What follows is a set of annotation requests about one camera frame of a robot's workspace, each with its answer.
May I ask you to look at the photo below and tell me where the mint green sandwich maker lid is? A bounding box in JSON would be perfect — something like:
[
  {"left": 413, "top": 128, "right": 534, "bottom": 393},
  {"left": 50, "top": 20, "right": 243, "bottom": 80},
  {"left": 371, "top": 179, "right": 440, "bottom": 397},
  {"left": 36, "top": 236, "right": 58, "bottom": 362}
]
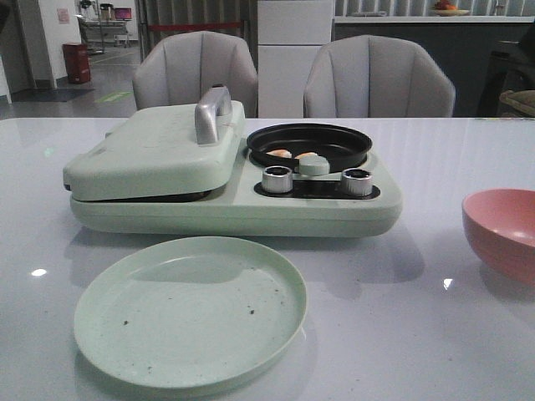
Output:
[{"left": 63, "top": 86, "right": 245, "bottom": 202}]

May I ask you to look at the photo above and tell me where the pink bowl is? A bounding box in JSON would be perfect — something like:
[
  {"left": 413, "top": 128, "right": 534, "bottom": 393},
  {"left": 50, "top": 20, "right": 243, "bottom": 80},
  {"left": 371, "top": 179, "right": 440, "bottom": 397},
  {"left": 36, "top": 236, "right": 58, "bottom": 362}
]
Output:
[{"left": 461, "top": 188, "right": 534, "bottom": 287}]

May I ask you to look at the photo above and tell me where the mint green breakfast maker base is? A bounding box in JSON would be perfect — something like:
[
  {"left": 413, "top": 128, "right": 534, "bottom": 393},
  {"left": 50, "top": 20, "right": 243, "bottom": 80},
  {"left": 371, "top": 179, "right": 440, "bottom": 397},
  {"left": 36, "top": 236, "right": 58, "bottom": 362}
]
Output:
[{"left": 70, "top": 142, "right": 403, "bottom": 237}]

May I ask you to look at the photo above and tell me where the left silver control knob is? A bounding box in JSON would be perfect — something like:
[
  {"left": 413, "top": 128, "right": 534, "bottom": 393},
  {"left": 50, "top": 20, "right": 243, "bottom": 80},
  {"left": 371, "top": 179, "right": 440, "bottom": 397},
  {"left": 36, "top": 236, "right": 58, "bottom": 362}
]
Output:
[{"left": 261, "top": 165, "right": 293, "bottom": 194}]

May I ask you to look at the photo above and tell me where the silver control knob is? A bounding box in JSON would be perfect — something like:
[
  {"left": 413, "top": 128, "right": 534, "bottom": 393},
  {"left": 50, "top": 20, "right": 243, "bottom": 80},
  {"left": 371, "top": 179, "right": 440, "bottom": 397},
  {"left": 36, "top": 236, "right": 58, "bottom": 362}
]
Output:
[
  {"left": 261, "top": 165, "right": 293, "bottom": 194},
  {"left": 340, "top": 168, "right": 373, "bottom": 197}
]

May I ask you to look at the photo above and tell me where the right silver control knob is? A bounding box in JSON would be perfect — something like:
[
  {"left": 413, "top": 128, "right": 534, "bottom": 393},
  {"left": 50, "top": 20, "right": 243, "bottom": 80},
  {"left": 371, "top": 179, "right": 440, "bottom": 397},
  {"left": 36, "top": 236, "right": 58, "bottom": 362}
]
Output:
[{"left": 340, "top": 168, "right": 373, "bottom": 197}]

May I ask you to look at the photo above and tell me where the black round frying pan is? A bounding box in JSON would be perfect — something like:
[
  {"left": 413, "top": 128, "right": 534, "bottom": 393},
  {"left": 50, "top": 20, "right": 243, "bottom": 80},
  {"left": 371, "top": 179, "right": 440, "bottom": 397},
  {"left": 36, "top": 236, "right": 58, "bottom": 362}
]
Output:
[{"left": 247, "top": 123, "right": 373, "bottom": 173}]

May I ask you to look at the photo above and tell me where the mint green round plate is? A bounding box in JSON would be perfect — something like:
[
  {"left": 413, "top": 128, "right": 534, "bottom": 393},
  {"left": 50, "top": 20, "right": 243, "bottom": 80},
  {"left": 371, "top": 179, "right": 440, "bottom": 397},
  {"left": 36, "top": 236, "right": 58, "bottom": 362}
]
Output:
[{"left": 74, "top": 236, "right": 308, "bottom": 393}]

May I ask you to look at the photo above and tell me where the right beige upholstered chair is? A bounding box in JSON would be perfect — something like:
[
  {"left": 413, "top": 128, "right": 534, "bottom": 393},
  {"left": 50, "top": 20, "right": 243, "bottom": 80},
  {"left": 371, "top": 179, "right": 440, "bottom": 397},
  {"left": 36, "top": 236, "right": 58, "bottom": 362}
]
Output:
[{"left": 303, "top": 35, "right": 456, "bottom": 118}]

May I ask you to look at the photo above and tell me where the beige upholstered chair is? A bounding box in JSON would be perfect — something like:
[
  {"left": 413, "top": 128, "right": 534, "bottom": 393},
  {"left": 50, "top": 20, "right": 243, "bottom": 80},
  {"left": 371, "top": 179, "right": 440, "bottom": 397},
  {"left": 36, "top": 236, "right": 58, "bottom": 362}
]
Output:
[
  {"left": 303, "top": 35, "right": 456, "bottom": 118},
  {"left": 133, "top": 31, "right": 258, "bottom": 118}
]

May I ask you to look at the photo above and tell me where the left beige upholstered chair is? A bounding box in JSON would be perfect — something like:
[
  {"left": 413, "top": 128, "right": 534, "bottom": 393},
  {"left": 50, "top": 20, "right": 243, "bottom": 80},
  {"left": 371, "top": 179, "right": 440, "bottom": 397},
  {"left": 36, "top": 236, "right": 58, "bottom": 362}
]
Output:
[{"left": 133, "top": 31, "right": 258, "bottom": 118}]

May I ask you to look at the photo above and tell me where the white refrigerator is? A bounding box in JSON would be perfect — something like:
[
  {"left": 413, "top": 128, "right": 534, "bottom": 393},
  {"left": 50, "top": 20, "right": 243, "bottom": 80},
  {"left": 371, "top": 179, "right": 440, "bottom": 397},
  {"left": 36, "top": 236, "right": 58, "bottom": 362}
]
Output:
[{"left": 257, "top": 1, "right": 334, "bottom": 118}]

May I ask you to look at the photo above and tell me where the red trash bin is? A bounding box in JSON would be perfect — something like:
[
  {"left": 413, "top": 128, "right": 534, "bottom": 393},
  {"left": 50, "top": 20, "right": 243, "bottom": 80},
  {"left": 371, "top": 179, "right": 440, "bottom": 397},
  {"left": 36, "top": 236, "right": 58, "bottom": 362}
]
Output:
[{"left": 62, "top": 43, "right": 91, "bottom": 84}]

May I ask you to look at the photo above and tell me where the fruit plate on counter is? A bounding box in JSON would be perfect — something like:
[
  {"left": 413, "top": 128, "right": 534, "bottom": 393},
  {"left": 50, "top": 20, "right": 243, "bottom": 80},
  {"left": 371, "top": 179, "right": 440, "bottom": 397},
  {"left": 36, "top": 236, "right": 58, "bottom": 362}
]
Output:
[{"left": 431, "top": 0, "right": 470, "bottom": 17}]

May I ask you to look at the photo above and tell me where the dark grey kitchen counter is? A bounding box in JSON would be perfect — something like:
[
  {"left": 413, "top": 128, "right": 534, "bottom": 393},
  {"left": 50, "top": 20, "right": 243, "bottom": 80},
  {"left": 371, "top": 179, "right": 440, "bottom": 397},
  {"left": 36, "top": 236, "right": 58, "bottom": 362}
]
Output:
[{"left": 334, "top": 16, "right": 534, "bottom": 117}]

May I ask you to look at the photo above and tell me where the mint green pan handle knob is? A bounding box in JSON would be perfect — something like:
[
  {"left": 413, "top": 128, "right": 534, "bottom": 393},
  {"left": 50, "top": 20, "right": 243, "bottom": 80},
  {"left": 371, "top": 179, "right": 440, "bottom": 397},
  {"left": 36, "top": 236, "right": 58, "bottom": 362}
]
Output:
[{"left": 298, "top": 156, "right": 330, "bottom": 176}]

